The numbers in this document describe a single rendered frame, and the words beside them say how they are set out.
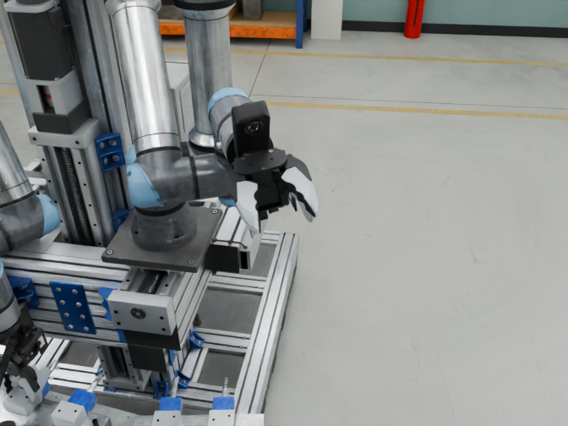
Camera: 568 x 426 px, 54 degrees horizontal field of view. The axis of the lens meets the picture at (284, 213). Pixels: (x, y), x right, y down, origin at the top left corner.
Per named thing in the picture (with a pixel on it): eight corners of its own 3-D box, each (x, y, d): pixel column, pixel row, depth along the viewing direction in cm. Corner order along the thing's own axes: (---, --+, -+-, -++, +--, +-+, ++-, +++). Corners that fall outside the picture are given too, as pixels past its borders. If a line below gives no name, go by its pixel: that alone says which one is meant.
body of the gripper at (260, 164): (301, 213, 77) (277, 169, 86) (293, 161, 71) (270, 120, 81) (248, 228, 76) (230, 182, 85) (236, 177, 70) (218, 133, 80)
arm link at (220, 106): (251, 126, 98) (249, 80, 93) (267, 156, 89) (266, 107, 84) (207, 132, 96) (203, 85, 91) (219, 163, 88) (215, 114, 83)
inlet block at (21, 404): (49, 367, 121) (43, 350, 117) (69, 372, 119) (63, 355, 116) (9, 417, 110) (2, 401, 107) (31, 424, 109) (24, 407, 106)
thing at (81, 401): (94, 378, 118) (89, 362, 115) (114, 384, 117) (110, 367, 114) (57, 432, 108) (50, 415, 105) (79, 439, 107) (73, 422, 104)
